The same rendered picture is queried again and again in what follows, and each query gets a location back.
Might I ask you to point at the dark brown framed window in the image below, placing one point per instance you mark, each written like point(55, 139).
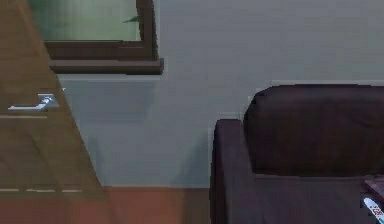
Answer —
point(100, 33)

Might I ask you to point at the white and red remote control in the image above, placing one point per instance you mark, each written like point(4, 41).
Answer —
point(375, 208)

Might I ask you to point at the dark brown sofa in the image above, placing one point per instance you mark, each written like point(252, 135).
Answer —
point(300, 150)

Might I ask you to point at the brown wooden room door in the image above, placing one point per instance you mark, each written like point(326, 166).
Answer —
point(36, 156)

